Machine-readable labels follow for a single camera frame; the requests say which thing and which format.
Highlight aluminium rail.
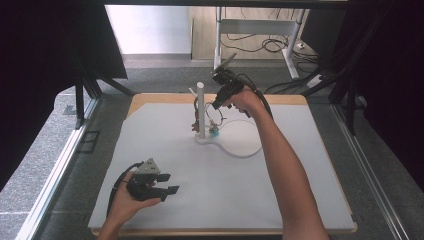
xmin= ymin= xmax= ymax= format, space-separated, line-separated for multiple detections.
xmin=330 ymin=103 xmax=402 ymax=240
xmin=14 ymin=99 xmax=102 ymax=240

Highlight white table mat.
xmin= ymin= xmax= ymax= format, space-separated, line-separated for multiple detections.
xmin=88 ymin=102 xmax=356 ymax=231

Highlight black curtain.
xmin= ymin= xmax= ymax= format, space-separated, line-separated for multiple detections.
xmin=0 ymin=0 xmax=128 ymax=194
xmin=299 ymin=0 xmax=424 ymax=195

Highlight white desk frame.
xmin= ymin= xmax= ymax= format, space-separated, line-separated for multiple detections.
xmin=213 ymin=6 xmax=306 ymax=80

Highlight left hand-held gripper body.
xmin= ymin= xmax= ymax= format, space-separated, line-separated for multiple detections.
xmin=125 ymin=157 xmax=168 ymax=202

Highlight white key holder stand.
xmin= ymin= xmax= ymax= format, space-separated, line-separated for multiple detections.
xmin=188 ymin=81 xmax=264 ymax=159

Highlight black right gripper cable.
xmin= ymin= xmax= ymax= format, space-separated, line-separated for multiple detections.
xmin=237 ymin=73 xmax=275 ymax=122

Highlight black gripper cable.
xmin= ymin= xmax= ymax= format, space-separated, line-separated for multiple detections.
xmin=237 ymin=73 xmax=275 ymax=122
xmin=105 ymin=161 xmax=145 ymax=218

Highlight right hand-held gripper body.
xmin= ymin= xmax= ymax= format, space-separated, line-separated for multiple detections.
xmin=211 ymin=52 xmax=246 ymax=90

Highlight black metal stand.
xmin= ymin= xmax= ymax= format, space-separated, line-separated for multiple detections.
xmin=73 ymin=73 xmax=138 ymax=130

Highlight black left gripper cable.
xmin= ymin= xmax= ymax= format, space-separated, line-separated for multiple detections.
xmin=105 ymin=161 xmax=145 ymax=218

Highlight wooden table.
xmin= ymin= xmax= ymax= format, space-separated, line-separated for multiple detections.
xmin=89 ymin=93 xmax=358 ymax=238

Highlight black floor cables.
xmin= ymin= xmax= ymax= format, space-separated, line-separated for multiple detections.
xmin=221 ymin=32 xmax=322 ymax=65

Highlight person's right hand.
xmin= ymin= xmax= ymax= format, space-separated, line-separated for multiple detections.
xmin=226 ymin=85 xmax=268 ymax=117

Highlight key ring with coloured tags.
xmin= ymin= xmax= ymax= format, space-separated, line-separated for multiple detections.
xmin=203 ymin=101 xmax=228 ymax=138

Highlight person's left hand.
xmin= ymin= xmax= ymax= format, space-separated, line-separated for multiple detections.
xmin=105 ymin=171 xmax=163 ymax=225

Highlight white power strip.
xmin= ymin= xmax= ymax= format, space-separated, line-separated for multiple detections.
xmin=306 ymin=74 xmax=325 ymax=89

